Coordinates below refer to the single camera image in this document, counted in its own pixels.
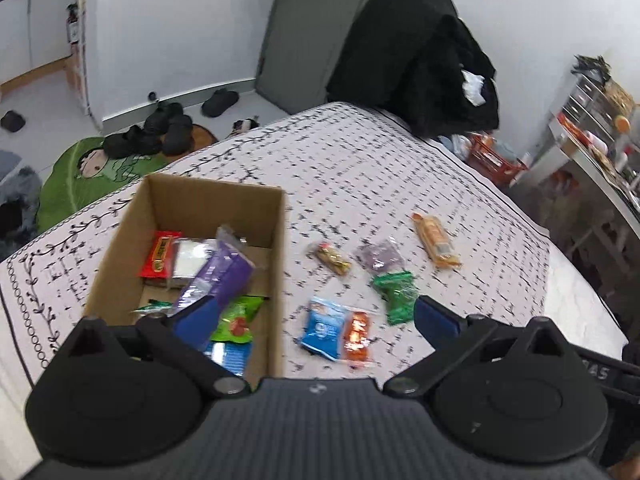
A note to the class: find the black slipper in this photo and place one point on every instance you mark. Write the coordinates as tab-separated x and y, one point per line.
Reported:
12	120
220	101

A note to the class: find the white kitchen cabinet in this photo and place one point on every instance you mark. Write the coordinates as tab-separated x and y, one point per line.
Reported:
30	25

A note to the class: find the white bed sheet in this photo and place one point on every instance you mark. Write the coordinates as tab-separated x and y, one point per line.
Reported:
575	300

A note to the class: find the black shoe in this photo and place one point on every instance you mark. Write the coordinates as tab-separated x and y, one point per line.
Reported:
177	132
160	117
125	144

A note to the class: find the small black white item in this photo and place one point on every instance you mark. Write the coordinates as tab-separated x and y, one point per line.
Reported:
245	124

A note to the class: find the orange red snack packet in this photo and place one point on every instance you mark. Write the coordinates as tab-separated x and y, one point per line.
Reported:
357	335

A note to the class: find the black coat on chair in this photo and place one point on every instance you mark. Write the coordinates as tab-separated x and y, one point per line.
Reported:
415	60

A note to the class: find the thin green stick packet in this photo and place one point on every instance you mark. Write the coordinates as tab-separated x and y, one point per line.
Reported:
150	306

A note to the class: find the woven basket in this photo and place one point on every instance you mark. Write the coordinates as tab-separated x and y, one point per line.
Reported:
620	97

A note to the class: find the small yellow brown snack packet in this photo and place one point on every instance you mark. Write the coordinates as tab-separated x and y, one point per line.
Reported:
332	257

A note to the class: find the grey fuzzy slippers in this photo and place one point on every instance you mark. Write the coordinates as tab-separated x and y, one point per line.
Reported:
17	195

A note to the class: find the grey door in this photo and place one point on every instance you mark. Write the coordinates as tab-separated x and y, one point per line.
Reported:
305	35

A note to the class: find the green cartoon rug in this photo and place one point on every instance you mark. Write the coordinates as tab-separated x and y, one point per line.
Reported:
85	180

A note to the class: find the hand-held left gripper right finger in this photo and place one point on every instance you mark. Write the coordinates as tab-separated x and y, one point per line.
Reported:
436	320

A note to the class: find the blue snack packet white circle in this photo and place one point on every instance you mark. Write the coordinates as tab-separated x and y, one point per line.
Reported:
320	330

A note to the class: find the brown cardboard box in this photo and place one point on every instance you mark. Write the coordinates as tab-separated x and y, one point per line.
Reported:
200	205

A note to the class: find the black white printed blanket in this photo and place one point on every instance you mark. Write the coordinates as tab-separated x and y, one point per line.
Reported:
350	185

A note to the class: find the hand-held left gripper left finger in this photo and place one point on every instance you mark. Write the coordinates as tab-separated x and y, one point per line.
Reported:
197	320

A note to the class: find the white crumpled cloth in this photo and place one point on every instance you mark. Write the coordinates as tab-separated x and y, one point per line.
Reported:
472	87

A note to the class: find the grey drawer organizer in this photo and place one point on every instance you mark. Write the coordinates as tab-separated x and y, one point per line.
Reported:
587	92

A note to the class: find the red plastic basket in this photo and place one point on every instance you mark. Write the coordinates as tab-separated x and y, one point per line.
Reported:
492	160

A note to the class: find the white desk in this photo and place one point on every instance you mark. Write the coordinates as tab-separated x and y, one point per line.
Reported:
595	170

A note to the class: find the white narrow rack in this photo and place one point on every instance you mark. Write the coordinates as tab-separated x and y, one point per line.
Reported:
80	75

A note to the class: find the bright green snack packet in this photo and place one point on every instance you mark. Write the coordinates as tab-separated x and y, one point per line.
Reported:
239	317

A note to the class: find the long purple snack packet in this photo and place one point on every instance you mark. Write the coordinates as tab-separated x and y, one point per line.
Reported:
220	272

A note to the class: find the white clear snack packet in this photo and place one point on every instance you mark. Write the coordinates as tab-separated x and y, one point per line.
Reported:
192	259

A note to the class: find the purple grey snack packet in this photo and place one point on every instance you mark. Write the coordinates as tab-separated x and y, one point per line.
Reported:
382	255

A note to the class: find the dark green snack packet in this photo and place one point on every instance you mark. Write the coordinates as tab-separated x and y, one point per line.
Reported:
396	296

